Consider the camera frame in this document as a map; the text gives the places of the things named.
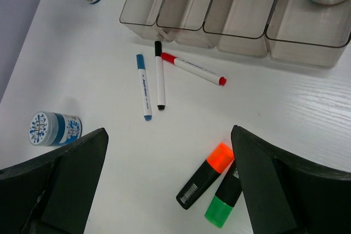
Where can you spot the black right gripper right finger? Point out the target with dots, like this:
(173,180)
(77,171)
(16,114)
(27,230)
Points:
(285,193)

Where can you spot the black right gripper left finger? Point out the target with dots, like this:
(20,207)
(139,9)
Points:
(54,192)

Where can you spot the green highlighter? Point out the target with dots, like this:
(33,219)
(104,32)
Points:
(225,197)

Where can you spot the blue cleaning gel jar front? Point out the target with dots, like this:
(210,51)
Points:
(54,129)

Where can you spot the orange highlighter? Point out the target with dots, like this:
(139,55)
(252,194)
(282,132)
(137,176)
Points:
(206,174)

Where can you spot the blue capped white marker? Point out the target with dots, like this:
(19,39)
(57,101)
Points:
(144,87)

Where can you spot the black capped white marker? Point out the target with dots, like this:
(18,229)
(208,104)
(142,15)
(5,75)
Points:
(160,82)

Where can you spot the red capped white marker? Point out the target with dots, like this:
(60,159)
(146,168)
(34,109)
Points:
(195,69)

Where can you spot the clear four-compartment organizer tray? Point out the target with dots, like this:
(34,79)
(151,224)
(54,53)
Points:
(299,31)

